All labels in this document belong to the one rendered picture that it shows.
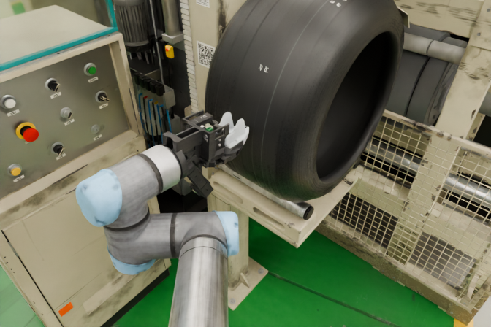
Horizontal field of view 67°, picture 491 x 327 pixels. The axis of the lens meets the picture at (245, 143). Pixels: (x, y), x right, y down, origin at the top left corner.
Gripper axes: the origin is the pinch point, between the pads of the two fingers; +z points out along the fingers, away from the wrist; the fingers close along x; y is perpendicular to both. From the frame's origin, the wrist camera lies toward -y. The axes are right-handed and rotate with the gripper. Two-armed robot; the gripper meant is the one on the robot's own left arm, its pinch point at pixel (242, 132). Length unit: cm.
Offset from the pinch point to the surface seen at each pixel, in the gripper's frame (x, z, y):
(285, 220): -4.7, 17.1, -34.5
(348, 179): -8, 50, -36
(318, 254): 6, 82, -114
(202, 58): 35.2, 21.9, 0.6
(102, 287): 55, -12, -94
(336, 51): -10.6, 13.5, 17.9
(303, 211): -9.0, 18.5, -29.1
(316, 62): -8.9, 9.6, 16.1
